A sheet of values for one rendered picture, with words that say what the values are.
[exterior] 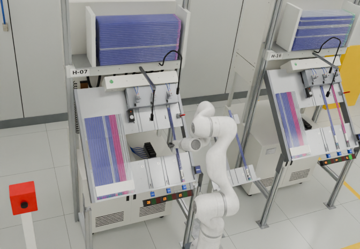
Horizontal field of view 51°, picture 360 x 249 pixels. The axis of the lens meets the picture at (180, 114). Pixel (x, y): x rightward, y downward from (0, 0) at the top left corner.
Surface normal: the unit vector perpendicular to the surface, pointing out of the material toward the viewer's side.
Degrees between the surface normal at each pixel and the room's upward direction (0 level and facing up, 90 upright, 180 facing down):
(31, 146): 0
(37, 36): 90
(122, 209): 90
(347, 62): 90
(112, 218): 90
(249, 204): 0
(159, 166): 45
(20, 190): 0
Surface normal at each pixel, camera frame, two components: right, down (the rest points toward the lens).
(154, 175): 0.34, -0.22
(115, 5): 0.38, 0.54
